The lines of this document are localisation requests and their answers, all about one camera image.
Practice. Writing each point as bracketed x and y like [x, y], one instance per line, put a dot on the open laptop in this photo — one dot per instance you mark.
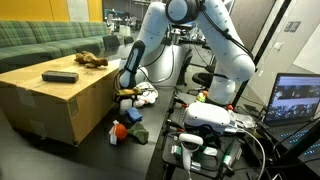
[290, 115]

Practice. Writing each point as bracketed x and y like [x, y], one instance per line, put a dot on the brown plush toy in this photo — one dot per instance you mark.
[89, 60]

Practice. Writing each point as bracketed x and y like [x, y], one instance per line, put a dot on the green plaid sofa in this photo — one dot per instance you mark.
[24, 43]

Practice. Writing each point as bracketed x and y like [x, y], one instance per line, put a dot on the white VR controller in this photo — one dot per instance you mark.
[190, 143]

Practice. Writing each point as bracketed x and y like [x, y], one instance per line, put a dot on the white plastic bag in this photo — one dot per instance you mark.
[148, 96]

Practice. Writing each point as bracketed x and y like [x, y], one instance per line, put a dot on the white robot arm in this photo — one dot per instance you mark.
[234, 62]

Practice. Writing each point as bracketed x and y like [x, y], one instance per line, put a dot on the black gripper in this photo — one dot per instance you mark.
[128, 94]

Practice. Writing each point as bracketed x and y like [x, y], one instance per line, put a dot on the black rectangular speaker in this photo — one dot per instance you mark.
[60, 76]

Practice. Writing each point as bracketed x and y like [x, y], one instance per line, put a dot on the black office chair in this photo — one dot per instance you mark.
[204, 79]

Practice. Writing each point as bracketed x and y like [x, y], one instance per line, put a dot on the white VR headset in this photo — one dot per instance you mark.
[218, 118]

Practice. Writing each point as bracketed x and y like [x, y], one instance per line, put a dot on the large cardboard box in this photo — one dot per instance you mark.
[65, 112]

